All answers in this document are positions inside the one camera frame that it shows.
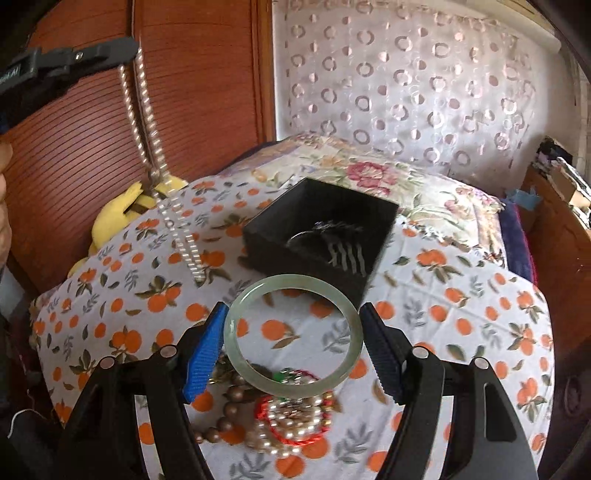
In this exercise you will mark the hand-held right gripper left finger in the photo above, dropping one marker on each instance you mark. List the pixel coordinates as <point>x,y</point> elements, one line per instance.
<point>203,357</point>

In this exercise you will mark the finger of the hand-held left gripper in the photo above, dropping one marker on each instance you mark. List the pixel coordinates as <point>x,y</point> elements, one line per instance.
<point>92,54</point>

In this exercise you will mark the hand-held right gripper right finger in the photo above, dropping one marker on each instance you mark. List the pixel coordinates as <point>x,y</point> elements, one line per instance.
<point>382,355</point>

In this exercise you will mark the pale green jade bangle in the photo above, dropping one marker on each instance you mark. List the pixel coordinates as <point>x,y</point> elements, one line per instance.
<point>229,330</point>

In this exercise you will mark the black jewelry box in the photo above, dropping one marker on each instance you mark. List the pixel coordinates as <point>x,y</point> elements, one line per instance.
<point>300,267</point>

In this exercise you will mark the person's left hand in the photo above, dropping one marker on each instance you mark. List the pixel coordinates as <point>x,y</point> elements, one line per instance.
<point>3,198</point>

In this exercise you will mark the orange fruit print cloth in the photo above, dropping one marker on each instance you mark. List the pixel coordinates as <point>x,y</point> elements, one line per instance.
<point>461,323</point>

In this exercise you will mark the dark wavy hair comb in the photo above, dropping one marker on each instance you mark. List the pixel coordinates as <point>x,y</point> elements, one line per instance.
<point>346,256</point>

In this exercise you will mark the brown wooden wardrobe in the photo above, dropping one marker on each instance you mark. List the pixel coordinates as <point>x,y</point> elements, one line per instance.
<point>198,115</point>

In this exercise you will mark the yellow plush toy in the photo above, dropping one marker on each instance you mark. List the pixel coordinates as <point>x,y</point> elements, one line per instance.
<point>111,217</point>

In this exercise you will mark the floral quilt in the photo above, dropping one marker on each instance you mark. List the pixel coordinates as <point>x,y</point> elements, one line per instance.
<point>425,198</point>

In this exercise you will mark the dark blue blanket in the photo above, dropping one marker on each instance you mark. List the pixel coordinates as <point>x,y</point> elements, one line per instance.
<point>519,244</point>

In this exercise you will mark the wooden side cabinet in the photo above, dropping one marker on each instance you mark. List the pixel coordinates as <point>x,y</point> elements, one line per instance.
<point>563,277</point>

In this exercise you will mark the pile of books and papers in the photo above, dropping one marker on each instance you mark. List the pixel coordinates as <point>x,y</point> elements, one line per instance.
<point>565,180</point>

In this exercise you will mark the white circle pattern curtain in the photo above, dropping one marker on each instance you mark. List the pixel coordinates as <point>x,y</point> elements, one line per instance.
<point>406,83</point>

